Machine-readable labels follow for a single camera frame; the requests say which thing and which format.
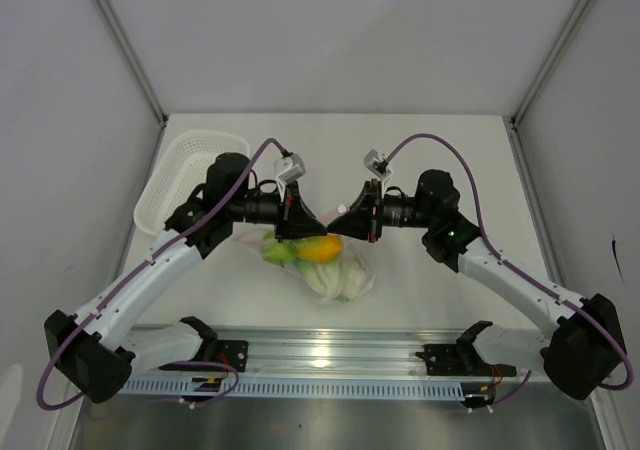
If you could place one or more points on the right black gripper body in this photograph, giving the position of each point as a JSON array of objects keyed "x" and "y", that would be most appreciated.
[{"x": 400, "y": 211}]

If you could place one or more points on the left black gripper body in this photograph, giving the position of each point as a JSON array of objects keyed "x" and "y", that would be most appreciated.
[{"x": 261, "y": 208}]

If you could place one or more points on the green apple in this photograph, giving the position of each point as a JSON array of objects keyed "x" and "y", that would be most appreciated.
[{"x": 278, "y": 253}]

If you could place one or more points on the orange fruit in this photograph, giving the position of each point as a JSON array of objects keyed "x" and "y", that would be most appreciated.
[{"x": 320, "y": 249}]

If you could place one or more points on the clear zip top bag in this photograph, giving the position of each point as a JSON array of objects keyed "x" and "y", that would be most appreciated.
[{"x": 259, "y": 236}]

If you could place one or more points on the green leafy lettuce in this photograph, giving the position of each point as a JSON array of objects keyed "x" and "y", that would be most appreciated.
[{"x": 325, "y": 279}]

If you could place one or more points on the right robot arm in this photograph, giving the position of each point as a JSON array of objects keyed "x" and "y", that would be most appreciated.
[{"x": 577, "y": 341}]

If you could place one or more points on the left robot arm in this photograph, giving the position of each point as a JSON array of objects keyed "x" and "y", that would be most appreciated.
[{"x": 95, "y": 347}]

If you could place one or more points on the white plastic basket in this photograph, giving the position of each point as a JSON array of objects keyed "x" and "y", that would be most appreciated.
[{"x": 181, "y": 168}]

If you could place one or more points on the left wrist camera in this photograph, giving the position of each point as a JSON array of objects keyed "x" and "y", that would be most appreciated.
[{"x": 287, "y": 170}]

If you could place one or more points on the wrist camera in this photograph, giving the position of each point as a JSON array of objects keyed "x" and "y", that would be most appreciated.
[
  {"x": 287, "y": 170},
  {"x": 380, "y": 167}
]

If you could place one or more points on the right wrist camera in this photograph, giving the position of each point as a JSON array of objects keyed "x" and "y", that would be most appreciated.
[{"x": 380, "y": 167}]

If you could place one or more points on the aluminium mounting rail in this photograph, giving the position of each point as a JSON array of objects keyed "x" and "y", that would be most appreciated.
[{"x": 337, "y": 353}]

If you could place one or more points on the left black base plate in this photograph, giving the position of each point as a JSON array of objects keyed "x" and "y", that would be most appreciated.
[{"x": 233, "y": 353}]

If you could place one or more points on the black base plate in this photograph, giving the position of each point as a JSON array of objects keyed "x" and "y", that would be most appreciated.
[
  {"x": 233, "y": 353},
  {"x": 453, "y": 360}
]

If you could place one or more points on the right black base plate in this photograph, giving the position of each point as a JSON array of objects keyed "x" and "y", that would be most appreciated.
[{"x": 453, "y": 360}]

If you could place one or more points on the slotted cable duct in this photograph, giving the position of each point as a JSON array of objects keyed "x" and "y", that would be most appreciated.
[{"x": 305, "y": 388}]

